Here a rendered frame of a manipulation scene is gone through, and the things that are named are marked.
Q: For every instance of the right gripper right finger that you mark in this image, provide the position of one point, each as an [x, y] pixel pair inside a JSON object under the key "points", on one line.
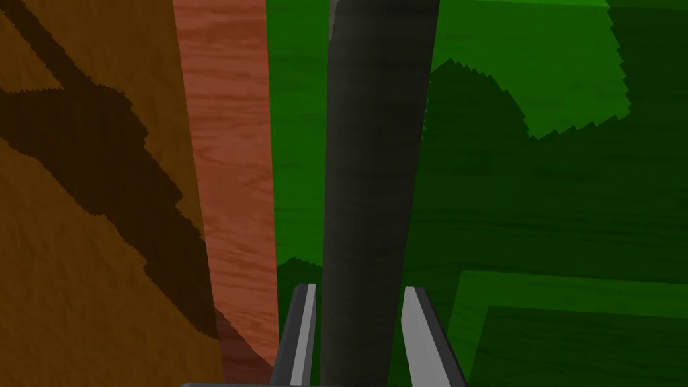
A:
{"points": [[427, 344]]}

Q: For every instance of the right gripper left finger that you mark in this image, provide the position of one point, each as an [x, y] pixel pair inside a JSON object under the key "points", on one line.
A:
{"points": [[301, 344]]}

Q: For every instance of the green door leaf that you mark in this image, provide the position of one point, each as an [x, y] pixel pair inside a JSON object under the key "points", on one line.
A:
{"points": [[537, 204]]}

